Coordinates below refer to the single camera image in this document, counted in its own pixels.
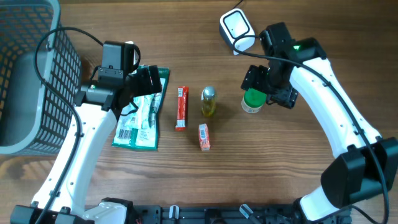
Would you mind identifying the green lid white jar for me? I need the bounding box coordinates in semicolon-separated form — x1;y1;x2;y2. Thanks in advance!
241;88;267;114

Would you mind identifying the red stick packet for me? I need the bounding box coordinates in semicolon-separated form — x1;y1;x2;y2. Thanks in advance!
175;86;189;131

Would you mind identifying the yellow liquid small bottle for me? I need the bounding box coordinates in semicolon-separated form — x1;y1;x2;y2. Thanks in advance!
201;86;216;117

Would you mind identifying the red white carton cup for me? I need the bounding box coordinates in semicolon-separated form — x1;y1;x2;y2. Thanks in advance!
198;124;211;151

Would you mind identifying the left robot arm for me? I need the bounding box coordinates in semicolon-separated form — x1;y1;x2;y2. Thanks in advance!
10;42;162;223

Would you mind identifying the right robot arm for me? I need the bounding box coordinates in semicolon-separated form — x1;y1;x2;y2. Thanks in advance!
241;22;397;223

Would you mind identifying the white barcode scanner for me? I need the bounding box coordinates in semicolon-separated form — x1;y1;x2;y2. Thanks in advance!
219;8;255;55

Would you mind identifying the grey plastic mesh basket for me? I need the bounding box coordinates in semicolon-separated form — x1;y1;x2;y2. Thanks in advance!
1;1;82;156

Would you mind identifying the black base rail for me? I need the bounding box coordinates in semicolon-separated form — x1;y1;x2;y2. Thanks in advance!
127;204;309;224

